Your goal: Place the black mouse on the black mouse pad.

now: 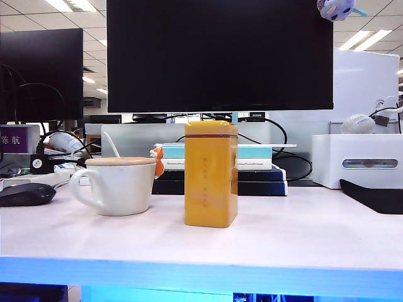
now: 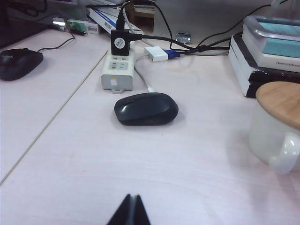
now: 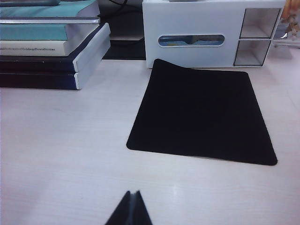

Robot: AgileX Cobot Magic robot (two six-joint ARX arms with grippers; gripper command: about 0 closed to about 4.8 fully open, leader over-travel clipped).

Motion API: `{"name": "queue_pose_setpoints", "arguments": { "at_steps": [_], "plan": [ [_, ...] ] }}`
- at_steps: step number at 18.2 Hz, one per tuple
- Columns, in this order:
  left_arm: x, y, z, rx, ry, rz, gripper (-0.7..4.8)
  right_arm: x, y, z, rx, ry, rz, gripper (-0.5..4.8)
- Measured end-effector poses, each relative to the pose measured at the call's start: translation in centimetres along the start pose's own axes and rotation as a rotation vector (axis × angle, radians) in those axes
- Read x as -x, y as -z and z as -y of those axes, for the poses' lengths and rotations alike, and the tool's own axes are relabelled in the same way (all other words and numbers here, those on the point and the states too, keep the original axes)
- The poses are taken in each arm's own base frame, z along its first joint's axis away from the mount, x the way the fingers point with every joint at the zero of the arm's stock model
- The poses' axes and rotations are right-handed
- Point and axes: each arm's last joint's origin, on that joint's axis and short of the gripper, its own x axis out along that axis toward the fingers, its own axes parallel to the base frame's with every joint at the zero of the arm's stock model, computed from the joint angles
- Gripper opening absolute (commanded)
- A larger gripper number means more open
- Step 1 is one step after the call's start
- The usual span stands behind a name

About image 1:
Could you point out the black computer mouse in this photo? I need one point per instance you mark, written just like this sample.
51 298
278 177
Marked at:
25 195

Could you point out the black mouse pad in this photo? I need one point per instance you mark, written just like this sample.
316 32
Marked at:
378 198

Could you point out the yellow tin box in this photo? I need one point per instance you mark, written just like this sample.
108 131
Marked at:
207 176

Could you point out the orange fox figurine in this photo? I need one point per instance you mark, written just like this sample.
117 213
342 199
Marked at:
160 164

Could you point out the teal book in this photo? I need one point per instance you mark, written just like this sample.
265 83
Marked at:
252 153

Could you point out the white book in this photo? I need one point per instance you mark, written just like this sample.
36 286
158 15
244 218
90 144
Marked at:
252 163

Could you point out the thin navy book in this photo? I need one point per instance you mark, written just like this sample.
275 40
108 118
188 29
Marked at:
261 174

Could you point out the frosted glass panel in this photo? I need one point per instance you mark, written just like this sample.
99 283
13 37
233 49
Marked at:
135 138

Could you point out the wooden mug lid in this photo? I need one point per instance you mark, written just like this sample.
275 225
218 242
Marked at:
119 161

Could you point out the white ceramic mug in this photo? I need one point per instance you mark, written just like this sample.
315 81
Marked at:
126 188

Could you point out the white spoon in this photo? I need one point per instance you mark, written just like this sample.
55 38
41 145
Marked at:
114 148

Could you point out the large black monitor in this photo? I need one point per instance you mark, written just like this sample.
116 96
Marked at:
220 56

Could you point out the white box with slot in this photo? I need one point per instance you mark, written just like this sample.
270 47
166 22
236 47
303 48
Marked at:
327 157

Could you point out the white tube bottle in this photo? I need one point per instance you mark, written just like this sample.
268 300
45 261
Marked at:
66 141

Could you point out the black cube charger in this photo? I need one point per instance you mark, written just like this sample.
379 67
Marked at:
46 167

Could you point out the white power strip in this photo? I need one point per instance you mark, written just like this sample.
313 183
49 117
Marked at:
47 178

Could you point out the white crumpled ball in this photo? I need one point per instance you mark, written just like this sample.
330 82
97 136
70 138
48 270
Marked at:
359 124

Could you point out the white partition board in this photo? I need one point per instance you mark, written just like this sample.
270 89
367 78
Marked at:
362 88

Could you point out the purple name sign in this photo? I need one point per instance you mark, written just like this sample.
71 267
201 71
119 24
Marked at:
19 140

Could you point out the black adapter plug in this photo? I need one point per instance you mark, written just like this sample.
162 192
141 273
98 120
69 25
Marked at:
383 120

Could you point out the small black monitor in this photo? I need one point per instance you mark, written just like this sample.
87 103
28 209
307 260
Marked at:
41 56

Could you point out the purple plush toy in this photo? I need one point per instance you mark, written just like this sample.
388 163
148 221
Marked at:
337 9

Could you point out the ceiling light panel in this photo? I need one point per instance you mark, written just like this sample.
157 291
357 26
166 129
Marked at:
70 4
365 40

